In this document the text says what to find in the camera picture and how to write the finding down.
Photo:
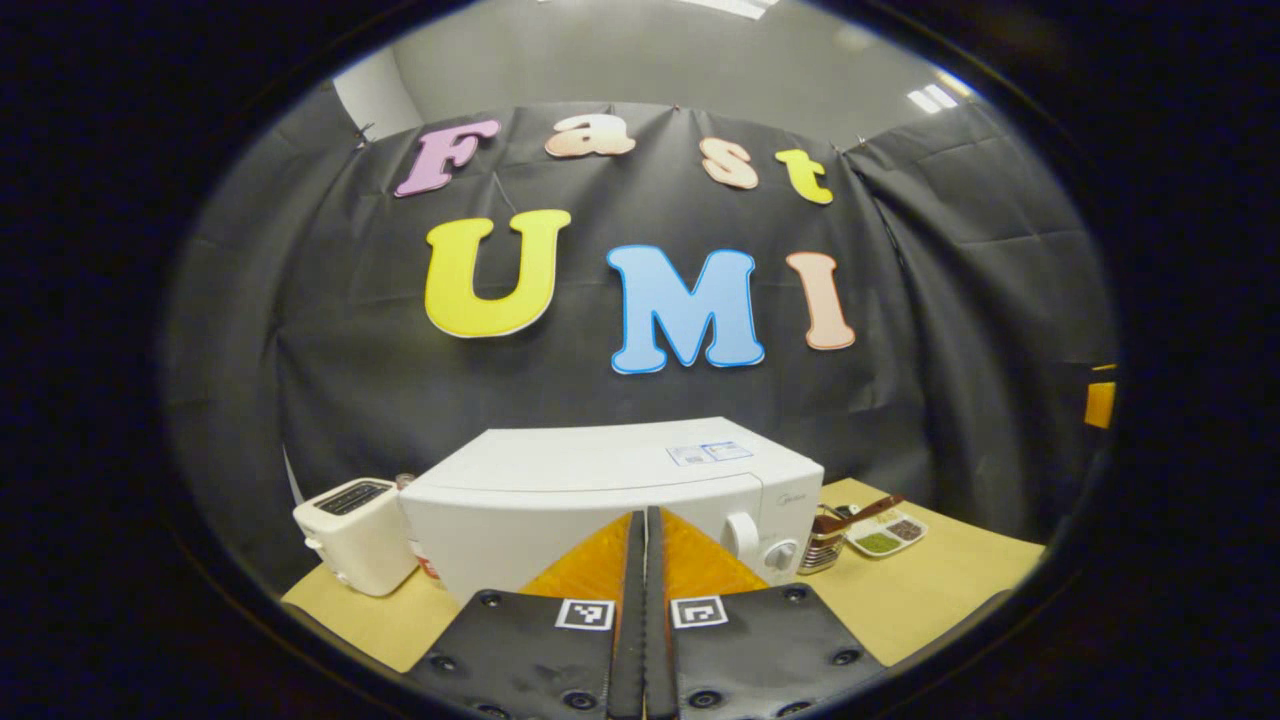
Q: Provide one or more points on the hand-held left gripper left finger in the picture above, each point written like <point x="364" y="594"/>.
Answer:
<point x="530" y="655"/>

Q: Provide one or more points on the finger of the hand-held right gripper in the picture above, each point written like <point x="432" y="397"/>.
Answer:
<point x="1100" y="400"/>

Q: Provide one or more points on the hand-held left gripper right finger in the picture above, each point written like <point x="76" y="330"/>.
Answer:
<point x="760" y="650"/>

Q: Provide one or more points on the white microwave oven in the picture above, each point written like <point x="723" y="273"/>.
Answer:
<point x="560" y="490"/>

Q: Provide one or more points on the red label water bottle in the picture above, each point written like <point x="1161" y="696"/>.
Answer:
<point x="428" y="570"/>

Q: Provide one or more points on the white divided bean dish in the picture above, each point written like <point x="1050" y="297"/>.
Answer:
<point x="888" y="535"/>

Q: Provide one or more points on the brown wooden spoon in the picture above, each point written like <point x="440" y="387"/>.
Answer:
<point x="870" y="508"/>

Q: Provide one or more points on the white toaster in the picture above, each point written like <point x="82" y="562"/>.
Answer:
<point x="355" y="540"/>

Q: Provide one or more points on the small ceiling light panel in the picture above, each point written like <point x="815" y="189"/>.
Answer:
<point x="932" y="97"/>

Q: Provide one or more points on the large ceiling light panel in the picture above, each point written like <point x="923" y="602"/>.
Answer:
<point x="730" y="6"/>

